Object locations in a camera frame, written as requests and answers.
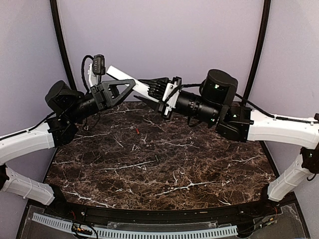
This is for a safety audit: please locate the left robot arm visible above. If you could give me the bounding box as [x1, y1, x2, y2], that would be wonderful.
[0, 79, 136, 217]

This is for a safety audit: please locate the black frame post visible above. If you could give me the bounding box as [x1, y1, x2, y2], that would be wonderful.
[243, 0, 271, 100]
[49, 0, 77, 90]

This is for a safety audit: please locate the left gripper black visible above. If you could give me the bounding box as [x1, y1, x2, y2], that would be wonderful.
[66, 78, 138, 122]

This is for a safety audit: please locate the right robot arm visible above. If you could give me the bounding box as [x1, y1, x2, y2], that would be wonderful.
[134, 69, 319, 216]

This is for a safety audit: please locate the right black frame post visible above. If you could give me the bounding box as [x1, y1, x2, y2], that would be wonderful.
[243, 0, 271, 100]

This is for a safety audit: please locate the black front rail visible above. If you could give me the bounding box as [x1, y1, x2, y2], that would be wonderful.
[44, 192, 297, 226]

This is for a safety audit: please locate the grey slotted cable duct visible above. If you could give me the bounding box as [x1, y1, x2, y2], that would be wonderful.
[32, 213, 238, 239]

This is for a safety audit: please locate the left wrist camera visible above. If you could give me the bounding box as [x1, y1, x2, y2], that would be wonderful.
[92, 54, 106, 75]

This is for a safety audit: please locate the white remote control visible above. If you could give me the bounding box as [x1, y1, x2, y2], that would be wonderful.
[106, 66, 149, 97]

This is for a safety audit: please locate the left black frame post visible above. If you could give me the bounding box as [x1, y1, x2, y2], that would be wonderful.
[49, 0, 77, 90]

